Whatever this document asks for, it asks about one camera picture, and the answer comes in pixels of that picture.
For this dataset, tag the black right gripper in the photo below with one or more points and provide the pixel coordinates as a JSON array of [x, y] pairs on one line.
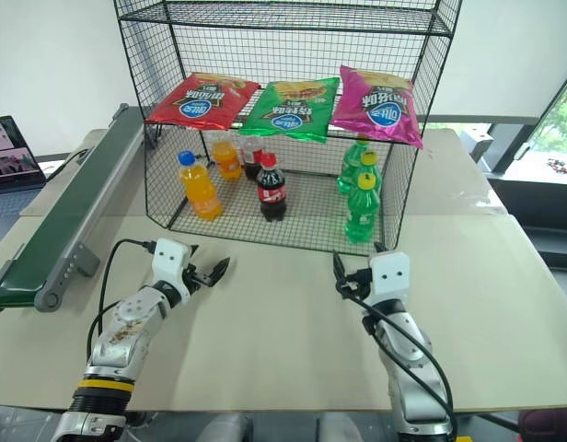
[[357, 285]]

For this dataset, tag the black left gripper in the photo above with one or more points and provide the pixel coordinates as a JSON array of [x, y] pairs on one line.
[[195, 277]]

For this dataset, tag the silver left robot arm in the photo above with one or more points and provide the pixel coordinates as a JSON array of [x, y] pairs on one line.
[[127, 322]]

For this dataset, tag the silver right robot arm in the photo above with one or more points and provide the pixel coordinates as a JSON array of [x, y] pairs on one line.
[[403, 350]]

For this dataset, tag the green conveyor belt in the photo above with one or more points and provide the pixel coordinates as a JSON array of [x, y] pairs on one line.
[[67, 202]]

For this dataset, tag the green soda bottle yellow cap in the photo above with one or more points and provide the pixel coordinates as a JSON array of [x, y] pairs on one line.
[[362, 212], [374, 172]]

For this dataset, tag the orange soda bottle blue cap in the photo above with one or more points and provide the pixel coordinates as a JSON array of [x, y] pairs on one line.
[[200, 191]]

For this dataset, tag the cola bottle red cap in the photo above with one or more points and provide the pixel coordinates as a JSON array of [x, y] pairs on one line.
[[271, 193]]

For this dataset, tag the magenta chips bag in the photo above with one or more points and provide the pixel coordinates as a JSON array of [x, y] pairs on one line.
[[380, 108]]

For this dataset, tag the red chips bag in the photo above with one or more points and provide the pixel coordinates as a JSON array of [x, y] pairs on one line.
[[200, 101]]

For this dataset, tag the green chips bag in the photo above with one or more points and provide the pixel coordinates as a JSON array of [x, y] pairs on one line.
[[290, 112]]

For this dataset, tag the grey rounded shape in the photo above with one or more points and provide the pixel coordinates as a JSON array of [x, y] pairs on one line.
[[341, 428], [228, 428]]

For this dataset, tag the black cabinet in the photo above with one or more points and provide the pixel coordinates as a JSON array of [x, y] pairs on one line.
[[536, 202]]

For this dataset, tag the small red black objects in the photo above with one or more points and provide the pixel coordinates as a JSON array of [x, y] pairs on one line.
[[562, 166]]

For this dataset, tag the open laptop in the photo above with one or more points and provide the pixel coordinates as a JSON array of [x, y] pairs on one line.
[[9, 156]]

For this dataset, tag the maroon rounded shape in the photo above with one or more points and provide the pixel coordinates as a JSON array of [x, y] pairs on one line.
[[536, 426]]

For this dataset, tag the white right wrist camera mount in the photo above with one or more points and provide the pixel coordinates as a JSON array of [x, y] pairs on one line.
[[389, 276]]

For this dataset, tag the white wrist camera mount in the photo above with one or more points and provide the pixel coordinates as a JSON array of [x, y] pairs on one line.
[[170, 258], [389, 276]]

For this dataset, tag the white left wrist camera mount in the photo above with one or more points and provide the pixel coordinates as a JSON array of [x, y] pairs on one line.
[[170, 258]]

